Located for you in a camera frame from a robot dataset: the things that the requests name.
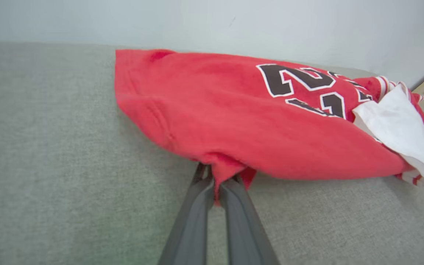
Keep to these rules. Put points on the red Bulls jersey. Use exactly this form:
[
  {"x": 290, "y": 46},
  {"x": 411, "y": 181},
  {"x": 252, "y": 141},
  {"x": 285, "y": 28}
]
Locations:
[{"x": 234, "y": 121}]

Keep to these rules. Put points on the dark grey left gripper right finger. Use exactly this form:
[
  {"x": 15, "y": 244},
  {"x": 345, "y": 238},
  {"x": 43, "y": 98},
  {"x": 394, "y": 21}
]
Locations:
[{"x": 245, "y": 235}]

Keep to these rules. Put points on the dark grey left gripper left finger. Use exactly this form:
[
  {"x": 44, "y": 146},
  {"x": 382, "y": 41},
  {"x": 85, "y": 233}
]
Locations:
[{"x": 190, "y": 235}]

